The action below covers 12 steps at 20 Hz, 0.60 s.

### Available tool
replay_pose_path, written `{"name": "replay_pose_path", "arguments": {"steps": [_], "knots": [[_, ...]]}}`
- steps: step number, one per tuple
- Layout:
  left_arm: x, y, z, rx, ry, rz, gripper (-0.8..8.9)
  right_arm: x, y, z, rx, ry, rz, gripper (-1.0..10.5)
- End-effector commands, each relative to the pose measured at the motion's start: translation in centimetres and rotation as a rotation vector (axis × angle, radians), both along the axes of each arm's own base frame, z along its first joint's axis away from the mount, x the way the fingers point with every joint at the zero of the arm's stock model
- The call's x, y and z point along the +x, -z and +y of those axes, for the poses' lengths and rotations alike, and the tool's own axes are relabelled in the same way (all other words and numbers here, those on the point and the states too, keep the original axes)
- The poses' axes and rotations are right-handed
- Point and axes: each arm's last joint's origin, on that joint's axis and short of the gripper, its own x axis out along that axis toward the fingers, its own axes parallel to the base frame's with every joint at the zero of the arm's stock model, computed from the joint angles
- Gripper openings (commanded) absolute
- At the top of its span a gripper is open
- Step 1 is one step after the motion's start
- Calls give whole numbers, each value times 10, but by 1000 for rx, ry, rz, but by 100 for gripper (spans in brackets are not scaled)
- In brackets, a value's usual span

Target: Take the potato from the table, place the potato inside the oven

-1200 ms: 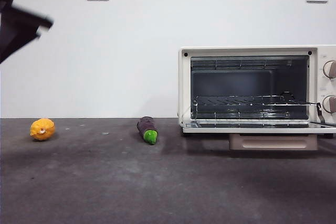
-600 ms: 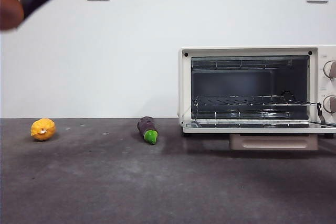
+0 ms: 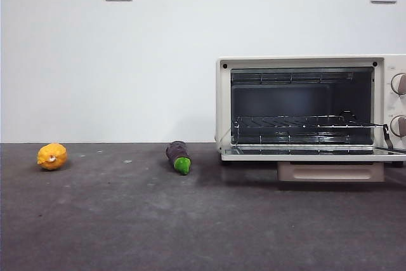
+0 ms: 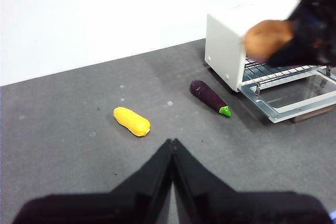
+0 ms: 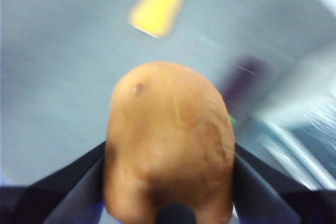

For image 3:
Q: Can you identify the oven door with beige handle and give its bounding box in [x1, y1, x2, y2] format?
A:
[220, 145, 406, 184]

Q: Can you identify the white Toshiba toaster oven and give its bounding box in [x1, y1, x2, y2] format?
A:
[214, 54, 406, 168]

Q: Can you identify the beige oven knob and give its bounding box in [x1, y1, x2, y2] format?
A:
[390, 73, 406, 96]
[390, 114, 406, 139]

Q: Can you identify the purple toy eggplant green stem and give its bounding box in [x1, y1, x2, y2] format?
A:
[166, 140, 193, 176]

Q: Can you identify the yellow toy lemon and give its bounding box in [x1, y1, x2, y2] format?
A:
[37, 142, 69, 171]

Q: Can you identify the chrome wire oven rack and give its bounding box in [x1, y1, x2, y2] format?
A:
[233, 114, 388, 129]

